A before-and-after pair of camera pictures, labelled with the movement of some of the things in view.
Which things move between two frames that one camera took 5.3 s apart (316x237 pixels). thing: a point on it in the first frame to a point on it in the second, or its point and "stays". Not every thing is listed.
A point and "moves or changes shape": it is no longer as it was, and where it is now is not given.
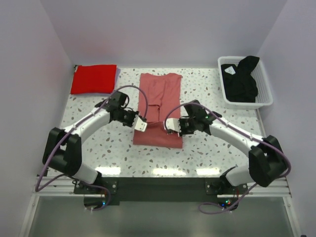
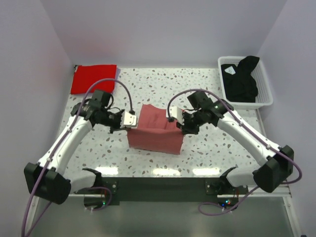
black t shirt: x=239 y=85 stays
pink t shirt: x=159 y=98 moves or changes shape
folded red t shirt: x=94 y=79 stays
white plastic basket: x=264 y=98 stays
